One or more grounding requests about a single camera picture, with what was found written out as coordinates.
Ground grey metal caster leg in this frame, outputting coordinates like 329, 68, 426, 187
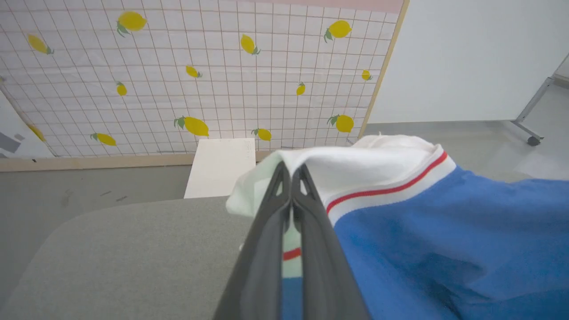
510, 76, 557, 147

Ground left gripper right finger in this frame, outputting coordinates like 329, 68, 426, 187
292, 163, 370, 320

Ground blue white red-striped garment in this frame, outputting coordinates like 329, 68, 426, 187
226, 135, 569, 320

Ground white partition board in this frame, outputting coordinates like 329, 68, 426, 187
0, 78, 55, 159

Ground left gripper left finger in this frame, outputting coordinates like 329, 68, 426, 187
213, 161, 293, 320

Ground grey fabric sofa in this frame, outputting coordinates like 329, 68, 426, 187
0, 171, 534, 320

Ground white rectangular box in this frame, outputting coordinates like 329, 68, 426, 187
184, 138, 256, 199

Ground lemon print partition panel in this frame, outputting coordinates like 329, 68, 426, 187
0, 0, 409, 172

